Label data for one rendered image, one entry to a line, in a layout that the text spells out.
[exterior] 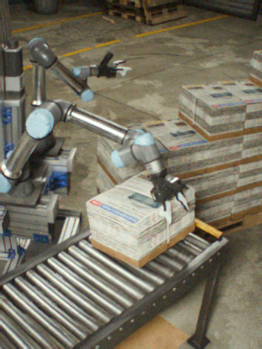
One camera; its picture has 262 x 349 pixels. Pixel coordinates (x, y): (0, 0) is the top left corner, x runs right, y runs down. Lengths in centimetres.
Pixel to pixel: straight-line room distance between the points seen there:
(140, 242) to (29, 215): 77
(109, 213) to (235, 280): 149
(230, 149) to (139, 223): 137
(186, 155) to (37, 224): 100
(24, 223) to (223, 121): 135
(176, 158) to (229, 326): 109
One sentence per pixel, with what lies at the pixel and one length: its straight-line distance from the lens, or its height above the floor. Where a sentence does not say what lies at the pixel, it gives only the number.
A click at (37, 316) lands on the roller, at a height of 80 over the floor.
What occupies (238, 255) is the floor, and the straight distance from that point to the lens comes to 351.
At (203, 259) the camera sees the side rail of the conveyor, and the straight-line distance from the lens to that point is 221.
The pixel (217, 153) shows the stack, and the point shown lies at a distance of 315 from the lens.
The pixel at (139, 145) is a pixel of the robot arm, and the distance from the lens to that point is 197.
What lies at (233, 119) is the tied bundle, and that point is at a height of 96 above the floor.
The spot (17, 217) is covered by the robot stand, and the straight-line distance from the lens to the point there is 262.
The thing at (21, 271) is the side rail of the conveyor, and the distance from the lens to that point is 213.
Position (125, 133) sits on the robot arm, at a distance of 213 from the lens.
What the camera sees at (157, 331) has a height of 0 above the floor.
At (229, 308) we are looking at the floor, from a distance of 311.
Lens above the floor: 227
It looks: 33 degrees down
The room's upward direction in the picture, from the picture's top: 3 degrees clockwise
